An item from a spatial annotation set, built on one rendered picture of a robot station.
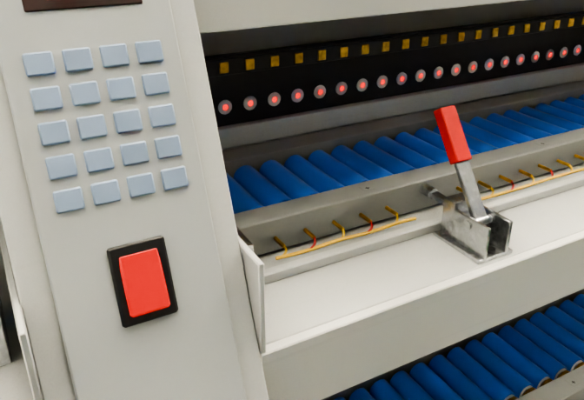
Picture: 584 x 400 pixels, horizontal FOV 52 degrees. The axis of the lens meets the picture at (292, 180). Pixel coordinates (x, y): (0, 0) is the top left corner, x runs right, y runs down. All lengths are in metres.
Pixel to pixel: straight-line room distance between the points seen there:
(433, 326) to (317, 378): 0.08
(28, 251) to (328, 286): 0.16
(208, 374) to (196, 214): 0.07
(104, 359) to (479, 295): 0.21
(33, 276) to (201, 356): 0.08
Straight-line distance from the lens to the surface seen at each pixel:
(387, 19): 0.58
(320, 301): 0.33
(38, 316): 0.26
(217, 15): 0.29
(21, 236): 0.26
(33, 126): 0.25
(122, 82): 0.26
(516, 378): 0.55
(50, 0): 0.26
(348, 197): 0.38
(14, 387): 0.30
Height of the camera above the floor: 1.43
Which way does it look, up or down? 6 degrees down
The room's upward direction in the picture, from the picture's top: 10 degrees counter-clockwise
